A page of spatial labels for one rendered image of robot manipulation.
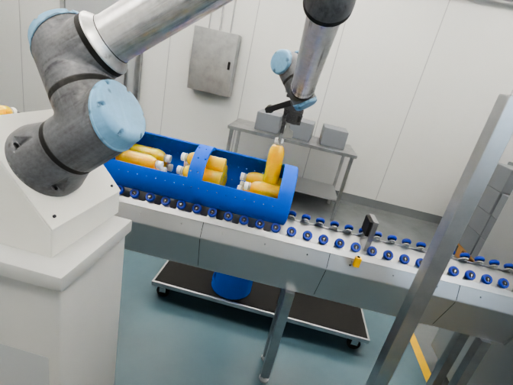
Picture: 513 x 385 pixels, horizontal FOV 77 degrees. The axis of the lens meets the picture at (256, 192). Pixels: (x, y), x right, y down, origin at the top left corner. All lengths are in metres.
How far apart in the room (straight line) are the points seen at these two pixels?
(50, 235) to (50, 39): 0.44
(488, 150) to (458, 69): 3.95
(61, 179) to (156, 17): 0.43
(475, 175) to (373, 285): 0.68
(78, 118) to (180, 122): 4.43
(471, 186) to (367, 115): 3.71
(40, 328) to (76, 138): 0.49
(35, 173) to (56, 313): 0.33
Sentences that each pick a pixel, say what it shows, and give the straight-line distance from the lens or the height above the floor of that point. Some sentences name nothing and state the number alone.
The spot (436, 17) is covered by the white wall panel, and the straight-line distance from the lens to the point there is 5.11.
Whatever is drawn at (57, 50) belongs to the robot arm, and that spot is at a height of 1.56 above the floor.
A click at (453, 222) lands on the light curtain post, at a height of 1.27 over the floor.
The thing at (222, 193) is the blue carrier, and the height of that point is 1.08.
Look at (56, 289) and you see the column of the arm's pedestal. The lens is 0.89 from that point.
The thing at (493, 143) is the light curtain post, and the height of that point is 1.55.
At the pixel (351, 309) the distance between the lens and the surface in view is 2.61.
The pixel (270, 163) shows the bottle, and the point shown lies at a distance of 1.47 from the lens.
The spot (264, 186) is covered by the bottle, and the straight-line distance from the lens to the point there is 1.46.
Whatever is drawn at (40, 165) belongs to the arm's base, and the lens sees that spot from 0.87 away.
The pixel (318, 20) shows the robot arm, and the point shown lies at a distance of 0.83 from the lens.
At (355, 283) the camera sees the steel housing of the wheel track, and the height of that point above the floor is 0.80.
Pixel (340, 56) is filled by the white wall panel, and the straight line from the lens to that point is 4.84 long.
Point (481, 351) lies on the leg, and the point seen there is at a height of 0.57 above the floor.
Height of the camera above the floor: 1.62
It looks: 21 degrees down
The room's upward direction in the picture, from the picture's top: 13 degrees clockwise
